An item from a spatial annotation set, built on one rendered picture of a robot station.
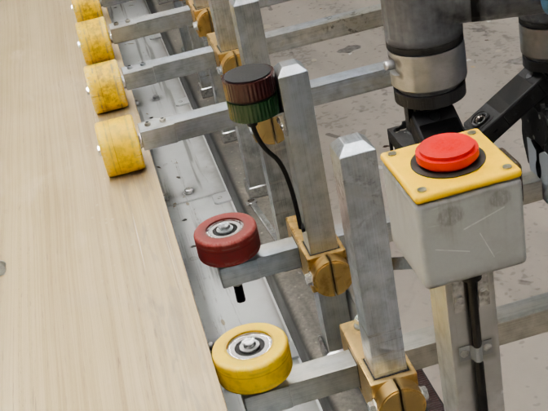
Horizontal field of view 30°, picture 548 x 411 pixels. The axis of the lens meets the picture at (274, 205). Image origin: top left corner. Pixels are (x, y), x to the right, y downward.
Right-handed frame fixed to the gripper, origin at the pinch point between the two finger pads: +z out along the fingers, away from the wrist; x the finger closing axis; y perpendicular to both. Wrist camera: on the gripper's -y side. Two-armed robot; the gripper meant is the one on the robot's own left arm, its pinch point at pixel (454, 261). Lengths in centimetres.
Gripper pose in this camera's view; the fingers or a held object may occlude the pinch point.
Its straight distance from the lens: 111.2
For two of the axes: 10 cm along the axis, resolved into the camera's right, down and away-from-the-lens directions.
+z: 1.7, 8.6, 4.8
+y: -2.2, -4.4, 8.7
